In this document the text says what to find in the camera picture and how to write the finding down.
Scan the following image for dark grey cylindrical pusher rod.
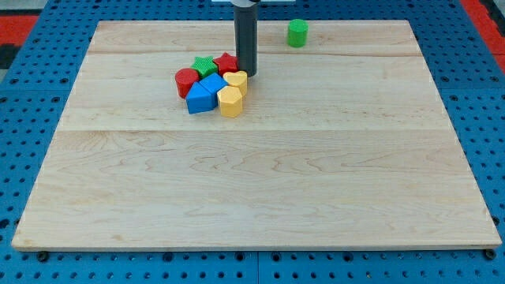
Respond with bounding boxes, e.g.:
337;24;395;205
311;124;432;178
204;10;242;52
233;4;258;77

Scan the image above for silver arm end mount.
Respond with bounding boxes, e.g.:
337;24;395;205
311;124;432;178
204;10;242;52
230;0;260;6

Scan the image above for red star block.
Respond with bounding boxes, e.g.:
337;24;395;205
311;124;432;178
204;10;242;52
213;52;238;76

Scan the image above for green cylinder block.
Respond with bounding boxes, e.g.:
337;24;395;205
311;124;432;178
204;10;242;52
287;19;309;47

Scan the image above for yellow heart block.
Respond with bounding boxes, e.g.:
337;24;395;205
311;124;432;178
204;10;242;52
223;71;248;96

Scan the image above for green star block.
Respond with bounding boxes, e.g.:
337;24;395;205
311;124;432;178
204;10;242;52
191;56;218;79

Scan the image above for blue cube block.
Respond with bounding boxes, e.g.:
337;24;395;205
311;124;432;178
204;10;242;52
200;73;228;106

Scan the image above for yellow hexagon block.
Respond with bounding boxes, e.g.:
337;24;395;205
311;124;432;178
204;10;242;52
217;86;243;118

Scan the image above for red cylinder block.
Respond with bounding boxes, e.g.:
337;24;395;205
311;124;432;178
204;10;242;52
174;68;200;99

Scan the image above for blue triangle block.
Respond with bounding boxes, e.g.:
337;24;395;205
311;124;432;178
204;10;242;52
185;82;217;114

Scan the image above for light wooden board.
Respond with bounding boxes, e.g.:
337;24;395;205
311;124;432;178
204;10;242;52
12;20;502;252

